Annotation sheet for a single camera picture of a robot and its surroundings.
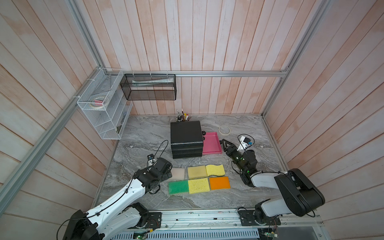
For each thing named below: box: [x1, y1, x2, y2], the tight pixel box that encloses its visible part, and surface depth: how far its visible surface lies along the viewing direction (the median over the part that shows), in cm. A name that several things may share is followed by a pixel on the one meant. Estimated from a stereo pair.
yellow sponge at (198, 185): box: [187, 177, 210, 194], surface depth 85 cm
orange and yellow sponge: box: [209, 176, 231, 190], surface depth 87 cm
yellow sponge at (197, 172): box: [187, 165, 208, 180], surface depth 90 cm
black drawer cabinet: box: [170, 120, 204, 159], surface depth 89 cm
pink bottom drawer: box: [202, 131, 222, 155], surface depth 105 cm
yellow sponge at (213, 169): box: [205, 164, 226, 177], surface depth 90 cm
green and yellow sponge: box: [168, 180, 190, 195], surface depth 84 cm
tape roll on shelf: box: [90, 96, 105, 109], surface depth 75 cm
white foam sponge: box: [168, 167, 185, 181], surface depth 89 cm
